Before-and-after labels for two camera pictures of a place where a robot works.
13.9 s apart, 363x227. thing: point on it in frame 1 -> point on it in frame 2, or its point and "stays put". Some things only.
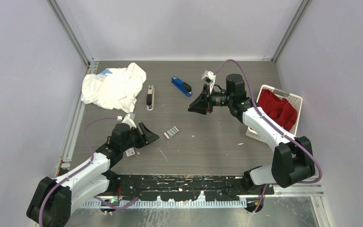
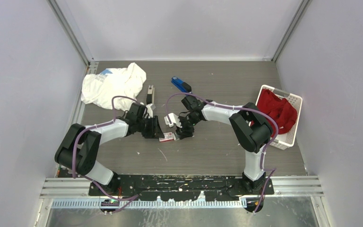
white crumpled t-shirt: [118, 88] stays put
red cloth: [278, 109] stays put
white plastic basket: [296, 100] stays put
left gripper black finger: [150, 137] -> [159, 132]
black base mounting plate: [186, 187] stays put
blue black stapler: [184, 87] stays put
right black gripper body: [218, 99] -> [187, 123]
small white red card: [130, 152] -> [168, 137]
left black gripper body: [136, 139] -> [149, 128]
